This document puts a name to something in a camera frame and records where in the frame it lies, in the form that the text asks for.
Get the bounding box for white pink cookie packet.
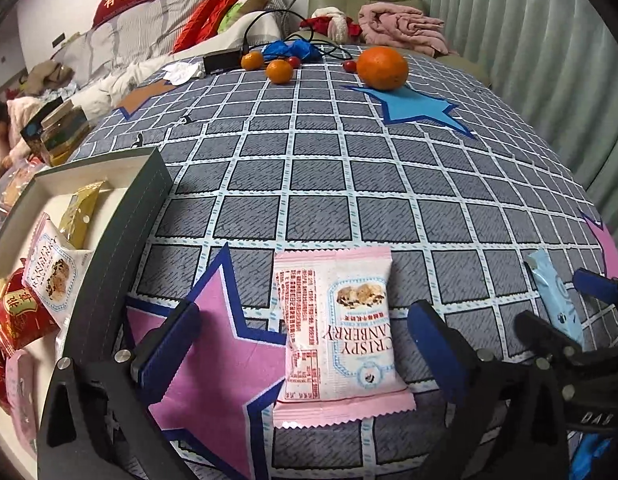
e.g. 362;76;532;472
27;212;96;312
272;246;418;430

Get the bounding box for pink snack packet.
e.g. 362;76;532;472
5;348;38;457

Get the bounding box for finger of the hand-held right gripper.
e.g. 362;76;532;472
513;309;586;362
572;268;618;307

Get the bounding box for dark grey box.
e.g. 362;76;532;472
0;147;176;463

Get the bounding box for pile of snack packets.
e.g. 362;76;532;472
0;156;46;227

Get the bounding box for checkered star print cloth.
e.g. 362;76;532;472
64;41;618;480

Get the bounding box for white tissue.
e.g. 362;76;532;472
163;61;206;85

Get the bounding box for pink blanket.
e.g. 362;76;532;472
358;2;451;59

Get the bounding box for large orange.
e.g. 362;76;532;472
356;45;409;92

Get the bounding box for black box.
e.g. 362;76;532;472
202;48;243;75

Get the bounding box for person's right hand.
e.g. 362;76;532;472
568;432;618;480

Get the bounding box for green bag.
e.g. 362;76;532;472
218;2;246;34

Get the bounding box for red white plush toy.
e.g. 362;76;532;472
298;6;363;42

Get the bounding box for white bag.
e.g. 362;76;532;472
220;9;286;52

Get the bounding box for brown coat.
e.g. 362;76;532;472
26;59;76;97

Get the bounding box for black cable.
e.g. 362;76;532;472
241;8;356;62

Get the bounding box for dark green cartons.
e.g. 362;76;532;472
19;99;92;167

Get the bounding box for red bags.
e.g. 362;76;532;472
172;0;243;54

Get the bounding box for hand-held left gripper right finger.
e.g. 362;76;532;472
407;300;572;480

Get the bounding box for grey striped sofa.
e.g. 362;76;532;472
53;0;291;92

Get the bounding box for white clothing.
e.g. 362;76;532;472
70;57;166;122

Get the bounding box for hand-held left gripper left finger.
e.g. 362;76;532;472
36;302;202;480

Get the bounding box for gold snack packet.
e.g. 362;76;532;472
58;179;113;249

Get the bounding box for light blue snack packet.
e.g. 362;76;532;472
525;249;586;352

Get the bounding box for pale green curtain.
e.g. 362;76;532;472
420;0;618;223

